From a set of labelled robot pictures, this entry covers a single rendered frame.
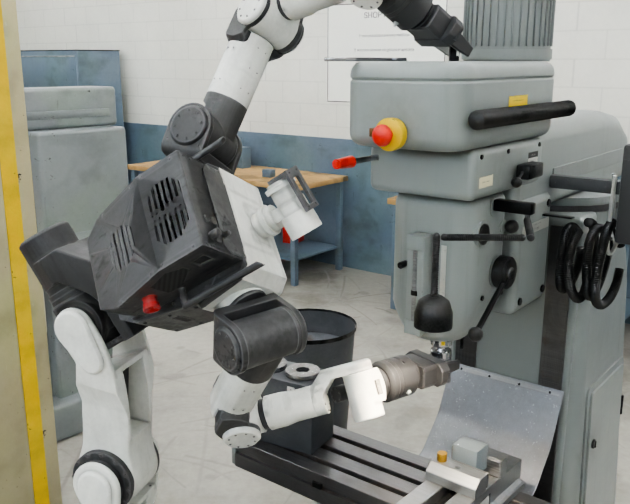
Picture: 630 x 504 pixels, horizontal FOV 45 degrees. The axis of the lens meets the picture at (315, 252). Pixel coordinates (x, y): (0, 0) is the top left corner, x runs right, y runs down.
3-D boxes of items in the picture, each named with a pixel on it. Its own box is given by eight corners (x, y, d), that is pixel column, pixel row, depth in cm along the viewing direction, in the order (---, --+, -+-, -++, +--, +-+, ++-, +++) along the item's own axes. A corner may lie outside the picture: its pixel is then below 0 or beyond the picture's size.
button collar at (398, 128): (401, 152, 137) (402, 118, 135) (373, 150, 140) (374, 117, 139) (407, 151, 138) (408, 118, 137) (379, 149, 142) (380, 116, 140)
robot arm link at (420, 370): (452, 355, 161) (412, 368, 154) (450, 397, 164) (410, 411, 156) (411, 339, 171) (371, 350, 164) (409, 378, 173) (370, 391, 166)
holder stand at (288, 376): (311, 455, 192) (311, 382, 187) (240, 435, 202) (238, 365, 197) (333, 435, 202) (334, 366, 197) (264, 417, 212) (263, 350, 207)
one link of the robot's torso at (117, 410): (72, 515, 164) (36, 310, 153) (115, 474, 180) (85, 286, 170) (134, 521, 159) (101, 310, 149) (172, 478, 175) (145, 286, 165)
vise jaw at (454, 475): (474, 500, 160) (475, 483, 159) (424, 479, 168) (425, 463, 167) (488, 488, 164) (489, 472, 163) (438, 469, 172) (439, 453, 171)
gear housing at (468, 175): (474, 203, 142) (477, 150, 140) (367, 190, 157) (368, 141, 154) (542, 181, 168) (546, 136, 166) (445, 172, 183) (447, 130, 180)
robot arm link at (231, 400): (200, 447, 153) (230, 390, 138) (198, 391, 161) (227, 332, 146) (254, 450, 157) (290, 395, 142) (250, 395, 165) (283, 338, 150)
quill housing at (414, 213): (465, 354, 154) (473, 199, 146) (380, 332, 166) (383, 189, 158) (504, 329, 169) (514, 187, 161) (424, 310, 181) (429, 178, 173)
